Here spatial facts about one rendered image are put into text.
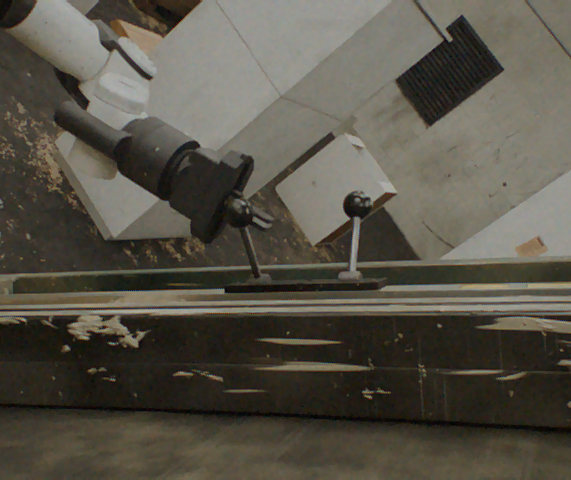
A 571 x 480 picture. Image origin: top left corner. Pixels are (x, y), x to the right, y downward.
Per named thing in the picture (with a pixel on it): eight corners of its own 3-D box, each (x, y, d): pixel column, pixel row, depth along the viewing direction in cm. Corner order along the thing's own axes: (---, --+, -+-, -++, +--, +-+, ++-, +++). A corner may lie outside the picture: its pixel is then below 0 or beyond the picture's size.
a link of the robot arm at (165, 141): (266, 158, 95) (194, 115, 98) (236, 154, 86) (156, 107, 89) (224, 242, 98) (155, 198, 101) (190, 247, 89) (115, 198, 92)
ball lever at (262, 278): (252, 281, 96) (225, 192, 89) (279, 280, 95) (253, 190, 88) (243, 298, 93) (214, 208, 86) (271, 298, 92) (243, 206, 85)
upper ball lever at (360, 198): (339, 295, 91) (348, 200, 96) (369, 294, 89) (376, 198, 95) (330, 282, 88) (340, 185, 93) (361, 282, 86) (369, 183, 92)
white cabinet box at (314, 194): (294, 189, 637) (359, 138, 613) (330, 244, 626) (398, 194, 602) (273, 187, 595) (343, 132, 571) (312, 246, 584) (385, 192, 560)
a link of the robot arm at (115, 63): (109, 156, 109) (123, 130, 127) (158, 108, 107) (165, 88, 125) (52, 103, 105) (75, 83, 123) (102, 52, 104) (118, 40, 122)
